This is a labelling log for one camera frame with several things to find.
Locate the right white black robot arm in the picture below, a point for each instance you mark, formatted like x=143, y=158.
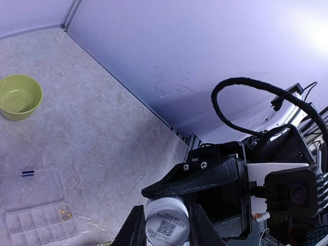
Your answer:
x=278, y=143

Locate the orange pills in organizer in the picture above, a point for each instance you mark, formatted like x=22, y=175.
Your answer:
x=65, y=213

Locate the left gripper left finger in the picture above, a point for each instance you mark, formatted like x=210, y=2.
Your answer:
x=132, y=233

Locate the small white pill bottle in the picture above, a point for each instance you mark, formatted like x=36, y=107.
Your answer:
x=167, y=221

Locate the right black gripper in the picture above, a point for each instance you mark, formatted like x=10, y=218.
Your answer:
x=217, y=181

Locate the clear plastic pill organizer box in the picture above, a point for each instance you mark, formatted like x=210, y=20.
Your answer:
x=29, y=204

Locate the green plastic bowl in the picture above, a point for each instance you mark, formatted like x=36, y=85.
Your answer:
x=20, y=96

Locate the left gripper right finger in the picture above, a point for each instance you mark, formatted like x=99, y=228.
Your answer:
x=202, y=231

